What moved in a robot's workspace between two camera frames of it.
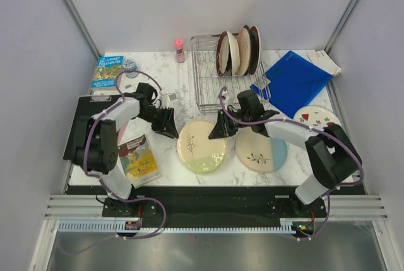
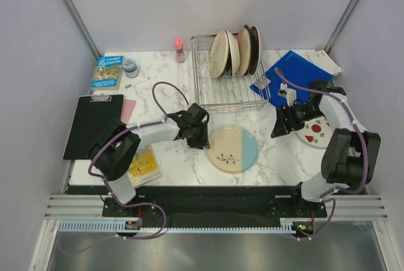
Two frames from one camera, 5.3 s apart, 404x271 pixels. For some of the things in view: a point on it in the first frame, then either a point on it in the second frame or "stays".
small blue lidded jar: (130, 65) stays
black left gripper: (165, 125) to (202, 141)
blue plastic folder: (295, 81) stays
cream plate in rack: (235, 52) stays
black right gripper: (220, 130) to (283, 127)
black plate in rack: (248, 28) stays
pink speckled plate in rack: (244, 51) stays
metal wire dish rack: (215, 92) stays
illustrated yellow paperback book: (139, 162) stays
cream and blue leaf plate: (259, 153) to (232, 150)
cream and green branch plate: (198, 152) to (219, 54)
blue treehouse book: (106, 69) stays
